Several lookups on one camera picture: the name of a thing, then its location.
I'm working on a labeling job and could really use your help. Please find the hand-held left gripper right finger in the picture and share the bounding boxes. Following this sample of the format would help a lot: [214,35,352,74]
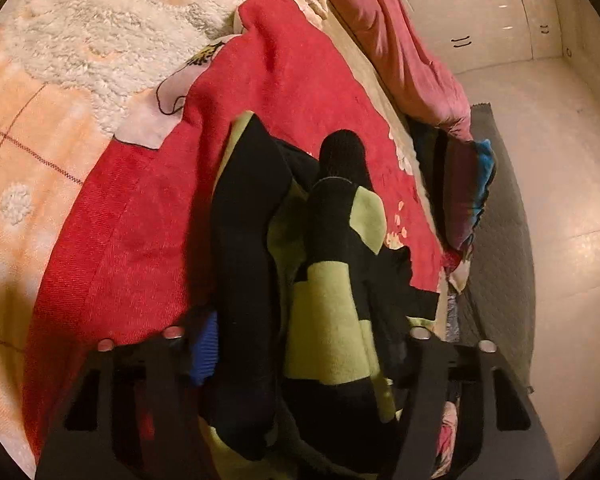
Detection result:
[380,326,561,480]

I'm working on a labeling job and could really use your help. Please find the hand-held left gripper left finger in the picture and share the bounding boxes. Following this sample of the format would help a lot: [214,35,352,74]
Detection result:
[35,317,221,480]

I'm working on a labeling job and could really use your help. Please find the green black striped frog sweater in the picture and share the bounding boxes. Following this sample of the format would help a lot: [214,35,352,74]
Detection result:
[200,110,451,480]

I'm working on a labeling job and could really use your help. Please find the black knit pants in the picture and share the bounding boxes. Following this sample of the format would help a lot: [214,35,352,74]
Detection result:
[211,114,293,463]

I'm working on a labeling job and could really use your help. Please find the patterned cloth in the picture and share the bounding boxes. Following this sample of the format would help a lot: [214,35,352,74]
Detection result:
[442,247,476,296]

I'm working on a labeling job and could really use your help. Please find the grey quilted headboard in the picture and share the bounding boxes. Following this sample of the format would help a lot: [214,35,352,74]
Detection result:
[455,102,538,396]

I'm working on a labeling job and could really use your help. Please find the red floral blanket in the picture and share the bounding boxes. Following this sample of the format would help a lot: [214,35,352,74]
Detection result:
[22,0,446,461]

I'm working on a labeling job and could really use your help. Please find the colourful striped pillow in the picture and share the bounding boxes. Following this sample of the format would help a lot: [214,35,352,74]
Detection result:
[410,120,498,253]

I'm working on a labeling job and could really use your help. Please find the pink white fluffy blanket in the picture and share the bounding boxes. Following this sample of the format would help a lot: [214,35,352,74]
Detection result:
[0,0,331,466]

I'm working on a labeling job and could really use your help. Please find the tan bed sheet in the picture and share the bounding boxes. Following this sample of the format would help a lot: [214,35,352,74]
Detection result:
[320,5,451,241]

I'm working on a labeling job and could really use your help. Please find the pink duvet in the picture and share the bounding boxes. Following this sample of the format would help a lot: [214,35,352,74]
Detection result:
[300,0,473,143]

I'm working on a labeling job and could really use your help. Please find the white wardrobe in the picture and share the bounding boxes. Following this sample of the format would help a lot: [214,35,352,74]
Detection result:
[380,0,566,76]

